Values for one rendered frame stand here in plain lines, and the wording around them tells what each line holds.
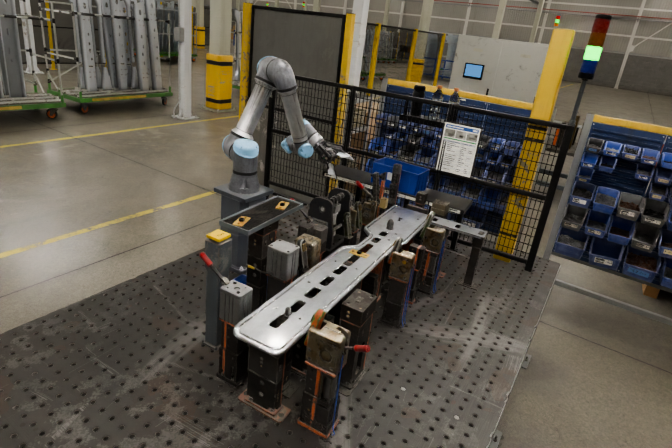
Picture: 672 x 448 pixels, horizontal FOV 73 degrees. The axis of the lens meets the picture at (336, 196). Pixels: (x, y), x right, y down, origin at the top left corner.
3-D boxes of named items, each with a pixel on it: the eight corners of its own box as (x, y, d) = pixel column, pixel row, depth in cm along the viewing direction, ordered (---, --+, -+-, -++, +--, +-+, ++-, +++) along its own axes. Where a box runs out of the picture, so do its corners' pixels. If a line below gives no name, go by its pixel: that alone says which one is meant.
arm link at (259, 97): (225, 159, 216) (273, 53, 209) (216, 151, 228) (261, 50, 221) (247, 167, 223) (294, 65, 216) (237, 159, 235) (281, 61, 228)
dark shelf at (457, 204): (463, 215, 247) (464, 210, 246) (321, 175, 285) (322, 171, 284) (472, 204, 266) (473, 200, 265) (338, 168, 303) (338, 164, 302)
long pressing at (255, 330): (286, 363, 127) (286, 358, 127) (224, 332, 136) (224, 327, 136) (433, 217, 243) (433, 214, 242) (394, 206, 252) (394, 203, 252)
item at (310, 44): (338, 228, 454) (365, 15, 385) (330, 232, 443) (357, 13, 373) (240, 191, 519) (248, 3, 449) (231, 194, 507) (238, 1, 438)
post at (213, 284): (216, 351, 170) (219, 246, 154) (201, 343, 173) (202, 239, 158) (230, 340, 176) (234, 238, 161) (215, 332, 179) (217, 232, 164)
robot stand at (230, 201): (211, 261, 230) (213, 187, 217) (240, 247, 247) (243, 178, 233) (241, 275, 221) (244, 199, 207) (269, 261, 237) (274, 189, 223)
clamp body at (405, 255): (400, 332, 193) (414, 261, 181) (374, 321, 198) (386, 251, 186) (408, 322, 201) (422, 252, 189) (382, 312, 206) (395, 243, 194)
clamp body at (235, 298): (235, 391, 153) (240, 300, 140) (210, 377, 157) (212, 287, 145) (253, 374, 161) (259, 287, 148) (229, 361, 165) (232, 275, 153)
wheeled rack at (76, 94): (80, 115, 762) (71, 2, 701) (47, 104, 808) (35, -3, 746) (173, 106, 920) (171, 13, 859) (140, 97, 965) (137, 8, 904)
